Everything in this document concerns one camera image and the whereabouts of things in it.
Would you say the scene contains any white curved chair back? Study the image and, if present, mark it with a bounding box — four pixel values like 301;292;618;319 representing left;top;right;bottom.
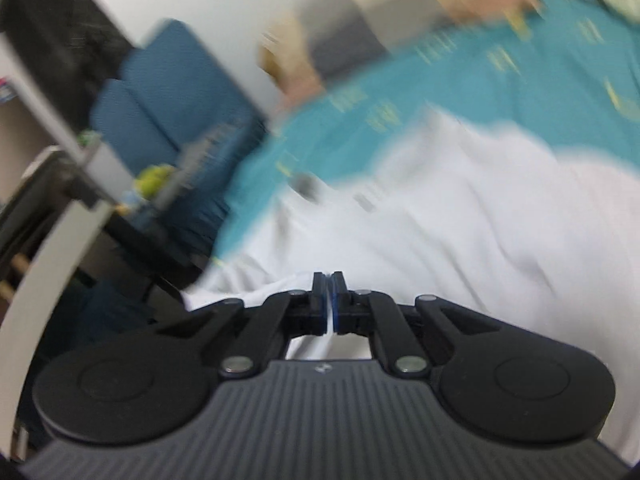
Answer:
0;199;117;461

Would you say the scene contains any plaid pillow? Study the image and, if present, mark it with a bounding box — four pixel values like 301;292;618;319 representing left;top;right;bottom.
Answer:
259;0;547;111

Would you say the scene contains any green toy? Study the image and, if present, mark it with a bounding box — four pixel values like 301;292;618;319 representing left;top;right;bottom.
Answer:
134;164;177;197

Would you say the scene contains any dark window pane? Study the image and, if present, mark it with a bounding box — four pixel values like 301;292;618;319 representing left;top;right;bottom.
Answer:
0;0;132;132

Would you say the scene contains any white garment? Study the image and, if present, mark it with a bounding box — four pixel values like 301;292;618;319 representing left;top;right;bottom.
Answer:
181;109;640;467

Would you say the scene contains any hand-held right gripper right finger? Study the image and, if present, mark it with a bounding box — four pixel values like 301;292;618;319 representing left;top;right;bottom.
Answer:
332;271;502;378

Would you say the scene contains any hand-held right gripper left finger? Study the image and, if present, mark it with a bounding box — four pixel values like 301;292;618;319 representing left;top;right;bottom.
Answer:
159;272;332;378

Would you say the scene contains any teal printed blanket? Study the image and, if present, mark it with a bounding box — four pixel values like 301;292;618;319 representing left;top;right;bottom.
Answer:
210;0;640;267

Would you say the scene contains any blue sofa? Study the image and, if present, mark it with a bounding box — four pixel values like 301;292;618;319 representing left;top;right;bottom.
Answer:
90;18;269;262

